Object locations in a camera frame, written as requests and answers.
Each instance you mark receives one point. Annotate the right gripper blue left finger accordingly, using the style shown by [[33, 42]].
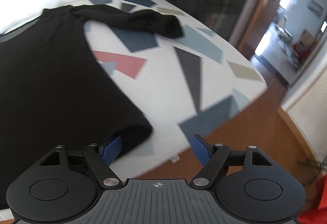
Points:
[[110, 151]]

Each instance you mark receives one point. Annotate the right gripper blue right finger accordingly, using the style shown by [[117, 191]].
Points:
[[201, 149]]

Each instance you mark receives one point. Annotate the black shirt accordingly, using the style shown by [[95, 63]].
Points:
[[54, 92]]

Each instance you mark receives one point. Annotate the white radiator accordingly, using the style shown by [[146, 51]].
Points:
[[308, 112]]

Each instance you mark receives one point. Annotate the wooden door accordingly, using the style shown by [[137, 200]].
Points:
[[257, 27]]

